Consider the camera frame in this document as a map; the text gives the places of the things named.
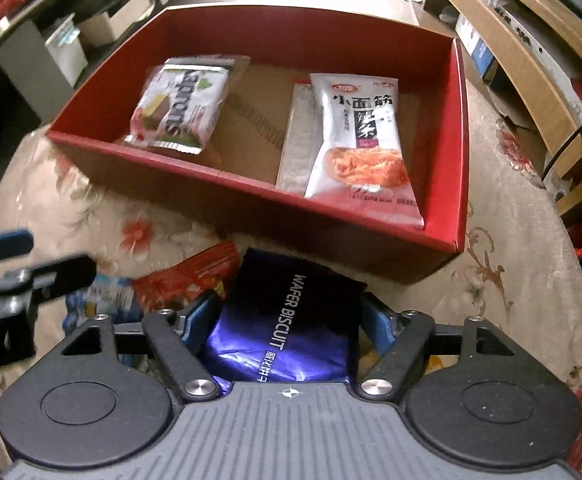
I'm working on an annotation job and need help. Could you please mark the blue and white carton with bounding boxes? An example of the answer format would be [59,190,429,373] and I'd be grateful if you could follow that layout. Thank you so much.
[455,10,498,82]

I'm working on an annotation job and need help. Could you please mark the white spicy strips packet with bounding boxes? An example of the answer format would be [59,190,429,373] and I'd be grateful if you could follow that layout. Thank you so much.
[302,72,427,232]

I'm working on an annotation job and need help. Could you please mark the green and white wafer packet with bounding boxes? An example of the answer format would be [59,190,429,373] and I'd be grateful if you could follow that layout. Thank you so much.
[123,56,237,156]

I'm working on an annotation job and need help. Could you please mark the clear storage bin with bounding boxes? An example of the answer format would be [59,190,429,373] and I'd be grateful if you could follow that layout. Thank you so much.
[45,14,90,87]

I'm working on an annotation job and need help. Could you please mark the white storage bin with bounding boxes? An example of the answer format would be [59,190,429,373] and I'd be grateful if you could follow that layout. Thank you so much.
[78,0,158,47]

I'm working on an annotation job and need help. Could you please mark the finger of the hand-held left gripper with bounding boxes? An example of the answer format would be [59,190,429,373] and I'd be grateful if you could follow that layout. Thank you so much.
[0,254,96,306]
[0,230,34,267]

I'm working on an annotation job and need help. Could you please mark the dark long table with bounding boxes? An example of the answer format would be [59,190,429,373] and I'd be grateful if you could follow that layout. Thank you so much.
[0,0,207,111]

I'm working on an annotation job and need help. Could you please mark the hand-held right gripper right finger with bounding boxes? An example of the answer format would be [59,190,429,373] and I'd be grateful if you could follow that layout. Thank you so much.
[356,292,519,403]

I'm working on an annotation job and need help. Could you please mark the blue and white snack packet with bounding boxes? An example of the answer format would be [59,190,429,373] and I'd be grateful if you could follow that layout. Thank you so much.
[65,274,144,323]

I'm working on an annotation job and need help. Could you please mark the dark blue wafer packet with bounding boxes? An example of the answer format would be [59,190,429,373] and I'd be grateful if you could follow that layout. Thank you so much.
[200,246,369,386]

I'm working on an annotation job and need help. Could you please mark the red snack packet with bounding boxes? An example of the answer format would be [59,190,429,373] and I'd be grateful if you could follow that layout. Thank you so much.
[131,241,242,313]

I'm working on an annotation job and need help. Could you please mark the floral tablecloth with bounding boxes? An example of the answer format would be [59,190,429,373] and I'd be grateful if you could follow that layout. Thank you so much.
[0,95,582,461]

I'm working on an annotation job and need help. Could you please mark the wooden television cabinet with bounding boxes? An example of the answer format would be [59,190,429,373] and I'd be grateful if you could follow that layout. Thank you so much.
[386,0,582,221]

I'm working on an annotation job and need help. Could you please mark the black cable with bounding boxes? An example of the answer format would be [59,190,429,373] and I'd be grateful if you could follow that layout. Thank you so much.
[544,120,582,176]

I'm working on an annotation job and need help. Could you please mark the silver set-top box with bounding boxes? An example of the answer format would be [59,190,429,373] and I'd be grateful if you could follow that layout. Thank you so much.
[491,2,582,161]

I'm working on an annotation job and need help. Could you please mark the red cardboard box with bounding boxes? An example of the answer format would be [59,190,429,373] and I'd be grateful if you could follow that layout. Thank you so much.
[47,5,470,286]

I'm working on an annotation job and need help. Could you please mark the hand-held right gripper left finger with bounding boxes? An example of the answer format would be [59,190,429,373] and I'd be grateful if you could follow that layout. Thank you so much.
[61,289,222,403]

